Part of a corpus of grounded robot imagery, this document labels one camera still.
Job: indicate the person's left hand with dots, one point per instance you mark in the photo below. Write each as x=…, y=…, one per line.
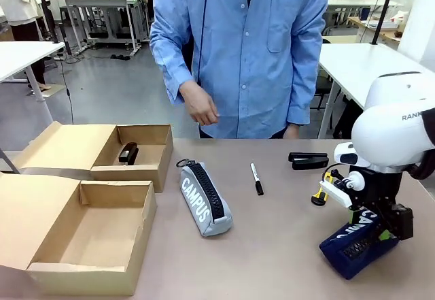
x=293, y=132

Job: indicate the navy Campus pencil case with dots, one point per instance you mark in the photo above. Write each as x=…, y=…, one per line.
x=334, y=245

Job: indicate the person's left forearm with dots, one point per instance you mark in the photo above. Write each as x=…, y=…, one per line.
x=302, y=102

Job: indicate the black stapler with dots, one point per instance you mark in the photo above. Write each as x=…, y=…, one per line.
x=307, y=162
x=128, y=152

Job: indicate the wooden table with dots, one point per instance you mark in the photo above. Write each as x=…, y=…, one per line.
x=391, y=34

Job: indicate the person in blue shirt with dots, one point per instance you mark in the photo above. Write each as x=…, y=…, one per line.
x=244, y=58

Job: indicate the black stand pole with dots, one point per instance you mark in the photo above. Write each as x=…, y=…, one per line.
x=51, y=17

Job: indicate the green-tipped right gripper finger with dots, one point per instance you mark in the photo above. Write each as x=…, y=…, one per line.
x=402, y=221
x=354, y=215

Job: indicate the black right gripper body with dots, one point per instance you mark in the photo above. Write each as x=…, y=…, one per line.
x=380, y=191

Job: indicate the person's right hand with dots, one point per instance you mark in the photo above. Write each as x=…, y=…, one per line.
x=200, y=104

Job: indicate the black floor stand foot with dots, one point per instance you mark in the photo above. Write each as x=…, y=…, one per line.
x=120, y=56

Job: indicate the grey Campus pencil case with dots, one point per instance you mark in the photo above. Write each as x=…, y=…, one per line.
x=195, y=198

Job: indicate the yellow black utility knife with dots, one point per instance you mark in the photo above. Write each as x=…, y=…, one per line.
x=319, y=198

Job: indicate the large cardboard box with lid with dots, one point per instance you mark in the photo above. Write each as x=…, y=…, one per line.
x=34, y=211

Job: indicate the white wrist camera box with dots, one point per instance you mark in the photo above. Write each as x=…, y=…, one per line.
x=334, y=192

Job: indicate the dark blue cup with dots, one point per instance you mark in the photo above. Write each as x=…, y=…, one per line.
x=364, y=13

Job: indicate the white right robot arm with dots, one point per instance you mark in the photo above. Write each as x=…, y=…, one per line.
x=384, y=133

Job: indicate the person's right forearm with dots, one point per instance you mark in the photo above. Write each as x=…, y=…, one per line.
x=173, y=72

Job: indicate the white table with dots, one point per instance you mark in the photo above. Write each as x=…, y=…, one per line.
x=357, y=62
x=20, y=55

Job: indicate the small cardboard box with lid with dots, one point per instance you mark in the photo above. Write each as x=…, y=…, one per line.
x=68, y=147

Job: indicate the person in white coat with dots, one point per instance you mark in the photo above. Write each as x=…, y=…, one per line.
x=17, y=0

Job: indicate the black tripod pole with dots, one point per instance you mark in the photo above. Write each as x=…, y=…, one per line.
x=384, y=11

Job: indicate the white black marker pen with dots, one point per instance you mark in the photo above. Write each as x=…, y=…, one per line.
x=255, y=177

